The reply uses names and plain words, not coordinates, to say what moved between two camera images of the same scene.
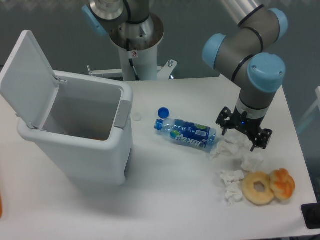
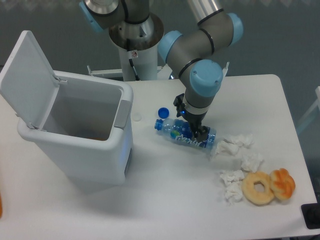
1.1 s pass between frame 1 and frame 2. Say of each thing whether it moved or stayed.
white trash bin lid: stayed
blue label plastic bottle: stayed
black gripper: moved
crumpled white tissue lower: stayed
